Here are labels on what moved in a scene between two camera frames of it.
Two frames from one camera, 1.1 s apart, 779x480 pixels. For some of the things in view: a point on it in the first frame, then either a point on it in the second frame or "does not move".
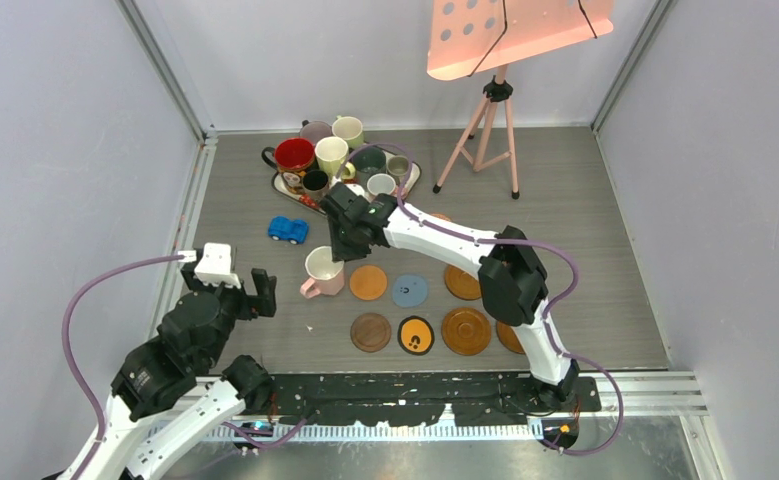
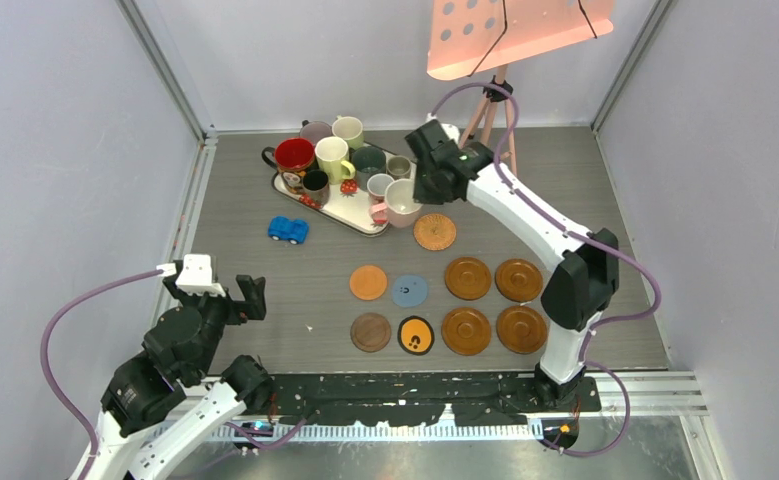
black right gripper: x=341 y=252 → x=423 y=197
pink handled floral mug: x=382 y=183 does not move
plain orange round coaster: x=368 y=282 does not move
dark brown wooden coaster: x=370 y=332 does not move
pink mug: x=326 y=276 → x=401 y=209
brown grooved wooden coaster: x=466 y=331 does not move
